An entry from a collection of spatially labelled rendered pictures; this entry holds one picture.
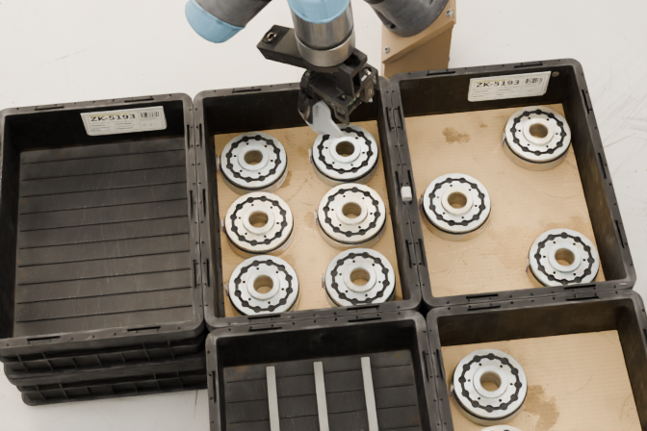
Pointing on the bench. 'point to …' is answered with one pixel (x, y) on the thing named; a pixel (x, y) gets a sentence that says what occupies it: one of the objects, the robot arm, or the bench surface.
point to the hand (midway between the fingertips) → (329, 111)
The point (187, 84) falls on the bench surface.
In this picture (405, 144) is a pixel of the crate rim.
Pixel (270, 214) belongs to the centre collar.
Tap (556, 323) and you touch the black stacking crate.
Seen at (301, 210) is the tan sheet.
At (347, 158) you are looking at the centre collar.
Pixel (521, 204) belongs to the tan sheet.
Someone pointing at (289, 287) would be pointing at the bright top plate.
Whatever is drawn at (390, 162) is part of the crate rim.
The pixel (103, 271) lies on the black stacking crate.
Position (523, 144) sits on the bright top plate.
